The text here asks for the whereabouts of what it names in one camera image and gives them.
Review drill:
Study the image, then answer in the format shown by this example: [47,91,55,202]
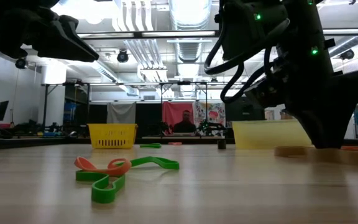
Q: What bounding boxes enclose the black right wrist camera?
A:
[221,0,290,62]

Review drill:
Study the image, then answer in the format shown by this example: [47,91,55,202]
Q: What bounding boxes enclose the black overhead beam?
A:
[0,27,358,41]

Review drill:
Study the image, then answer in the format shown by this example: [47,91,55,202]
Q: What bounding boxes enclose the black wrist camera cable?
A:
[203,17,291,105]

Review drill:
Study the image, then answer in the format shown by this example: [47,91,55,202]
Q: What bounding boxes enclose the grey hanging cloth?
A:
[106,102,137,124]

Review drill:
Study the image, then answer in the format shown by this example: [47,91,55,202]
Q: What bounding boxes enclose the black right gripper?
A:
[246,40,358,149]

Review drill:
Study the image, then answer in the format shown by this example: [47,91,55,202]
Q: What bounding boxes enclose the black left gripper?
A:
[0,7,100,62]

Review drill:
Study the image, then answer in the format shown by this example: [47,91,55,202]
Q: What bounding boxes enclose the small dark monitor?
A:
[0,100,10,122]

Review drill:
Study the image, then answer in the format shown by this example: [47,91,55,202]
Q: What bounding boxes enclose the blue storage bins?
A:
[63,102,77,124]

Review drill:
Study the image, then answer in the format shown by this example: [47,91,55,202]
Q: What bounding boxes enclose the silver ceiling duct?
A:
[169,0,213,63]

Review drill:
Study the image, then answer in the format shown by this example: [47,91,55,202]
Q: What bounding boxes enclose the person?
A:
[172,110,198,134]

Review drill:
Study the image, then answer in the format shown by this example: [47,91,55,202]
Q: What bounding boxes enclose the red hanging cloth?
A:
[162,101,195,133]

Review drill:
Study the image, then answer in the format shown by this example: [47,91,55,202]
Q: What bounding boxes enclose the black monitor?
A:
[224,96,265,122]

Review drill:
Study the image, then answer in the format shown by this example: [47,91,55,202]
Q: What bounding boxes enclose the yellow perforated plastic basket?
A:
[87,123,139,149]

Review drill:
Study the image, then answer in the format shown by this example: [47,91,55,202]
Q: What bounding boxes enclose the black ceiling camera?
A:
[116,49,130,64]
[14,58,28,70]
[339,49,356,61]

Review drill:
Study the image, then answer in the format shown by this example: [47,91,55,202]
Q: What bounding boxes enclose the black background rig frame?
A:
[42,81,209,138]

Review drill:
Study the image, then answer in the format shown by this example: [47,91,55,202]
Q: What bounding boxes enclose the colourful painted cloth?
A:
[193,101,226,131]

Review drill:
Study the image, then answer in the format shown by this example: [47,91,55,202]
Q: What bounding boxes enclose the translucent yellow plastic basket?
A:
[231,119,313,150]

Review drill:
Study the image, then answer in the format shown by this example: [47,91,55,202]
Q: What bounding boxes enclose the green rubber band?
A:
[139,142,162,149]
[121,156,180,170]
[75,170,126,205]

